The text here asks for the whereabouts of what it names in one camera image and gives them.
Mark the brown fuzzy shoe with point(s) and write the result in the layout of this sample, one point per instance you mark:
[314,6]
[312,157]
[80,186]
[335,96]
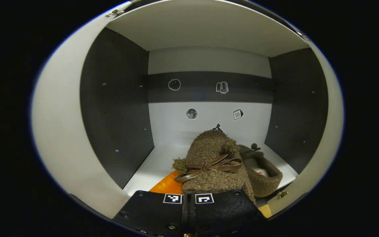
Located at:
[265,179]
[209,154]

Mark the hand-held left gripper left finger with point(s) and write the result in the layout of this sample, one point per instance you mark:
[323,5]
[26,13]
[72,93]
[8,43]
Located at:
[150,214]

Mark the white shoe cabinet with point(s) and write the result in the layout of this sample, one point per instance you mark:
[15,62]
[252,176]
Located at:
[209,59]

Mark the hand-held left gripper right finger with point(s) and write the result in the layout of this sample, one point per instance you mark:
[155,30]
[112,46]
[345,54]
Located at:
[222,214]

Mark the white cabinet door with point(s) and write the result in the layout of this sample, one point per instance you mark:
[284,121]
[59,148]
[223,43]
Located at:
[64,131]
[327,131]

